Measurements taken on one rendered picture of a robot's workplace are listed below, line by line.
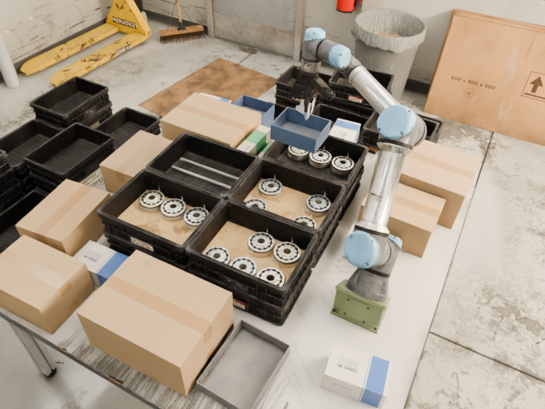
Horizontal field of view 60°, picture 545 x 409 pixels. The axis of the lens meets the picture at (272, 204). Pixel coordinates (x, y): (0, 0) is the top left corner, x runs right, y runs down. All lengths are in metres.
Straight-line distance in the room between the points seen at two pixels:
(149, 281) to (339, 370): 0.69
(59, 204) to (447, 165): 1.66
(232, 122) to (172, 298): 1.04
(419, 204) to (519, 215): 1.61
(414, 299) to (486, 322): 1.01
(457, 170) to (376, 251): 0.82
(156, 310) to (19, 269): 0.55
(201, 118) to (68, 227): 0.84
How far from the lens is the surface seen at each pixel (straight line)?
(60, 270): 1.84
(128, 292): 1.66
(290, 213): 1.95
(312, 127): 2.00
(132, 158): 2.23
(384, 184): 1.55
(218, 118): 2.37
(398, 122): 1.55
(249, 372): 1.68
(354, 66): 1.87
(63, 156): 2.99
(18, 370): 2.72
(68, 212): 2.04
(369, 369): 1.63
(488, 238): 3.33
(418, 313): 1.90
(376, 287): 1.68
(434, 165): 2.22
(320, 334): 1.76
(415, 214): 2.01
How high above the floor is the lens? 2.20
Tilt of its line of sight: 44 degrees down
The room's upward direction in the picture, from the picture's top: 2 degrees clockwise
